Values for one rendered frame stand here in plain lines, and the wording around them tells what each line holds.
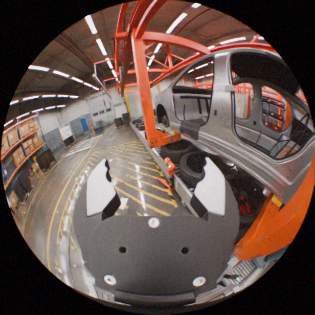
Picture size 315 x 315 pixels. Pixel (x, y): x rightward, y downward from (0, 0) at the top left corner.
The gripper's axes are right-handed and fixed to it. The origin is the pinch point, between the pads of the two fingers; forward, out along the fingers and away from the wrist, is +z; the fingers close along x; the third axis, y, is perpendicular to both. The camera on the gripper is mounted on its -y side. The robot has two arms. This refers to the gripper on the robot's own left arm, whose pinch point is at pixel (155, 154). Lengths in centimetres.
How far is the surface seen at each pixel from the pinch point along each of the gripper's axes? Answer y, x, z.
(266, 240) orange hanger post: 30, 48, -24
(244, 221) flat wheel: 64, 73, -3
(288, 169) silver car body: 12, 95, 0
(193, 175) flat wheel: 67, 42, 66
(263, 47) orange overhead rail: -230, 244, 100
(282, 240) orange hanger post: 22, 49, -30
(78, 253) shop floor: 139, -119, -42
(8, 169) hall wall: 36, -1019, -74
